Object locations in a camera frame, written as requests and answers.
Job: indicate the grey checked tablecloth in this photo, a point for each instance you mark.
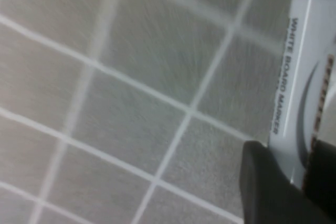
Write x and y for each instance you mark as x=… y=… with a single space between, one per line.
x=131 y=90

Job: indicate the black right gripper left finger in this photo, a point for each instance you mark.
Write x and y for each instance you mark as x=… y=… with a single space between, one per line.
x=267 y=187

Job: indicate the slim white whiteboard marker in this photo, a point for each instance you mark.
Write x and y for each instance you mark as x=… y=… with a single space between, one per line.
x=302 y=58

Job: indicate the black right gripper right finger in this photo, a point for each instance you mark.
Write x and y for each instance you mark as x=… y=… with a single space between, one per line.
x=323 y=182

